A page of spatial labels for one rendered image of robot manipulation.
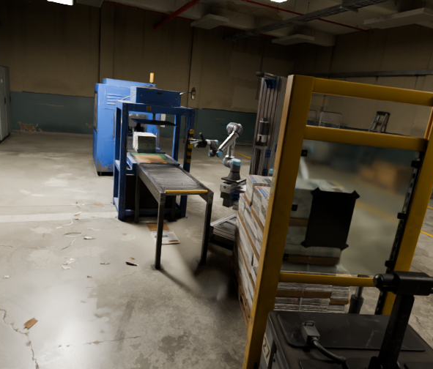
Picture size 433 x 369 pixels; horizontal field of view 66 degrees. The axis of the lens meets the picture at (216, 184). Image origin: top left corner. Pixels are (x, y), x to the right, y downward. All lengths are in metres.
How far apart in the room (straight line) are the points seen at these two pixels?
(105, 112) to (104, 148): 0.68
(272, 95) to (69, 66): 8.75
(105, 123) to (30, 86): 5.44
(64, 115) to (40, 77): 1.24
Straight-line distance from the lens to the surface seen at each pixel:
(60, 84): 11.76
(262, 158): 3.84
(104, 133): 6.69
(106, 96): 6.63
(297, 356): 1.49
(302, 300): 2.23
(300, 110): 1.47
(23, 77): 11.83
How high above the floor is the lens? 1.72
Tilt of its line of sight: 15 degrees down
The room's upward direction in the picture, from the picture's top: 6 degrees clockwise
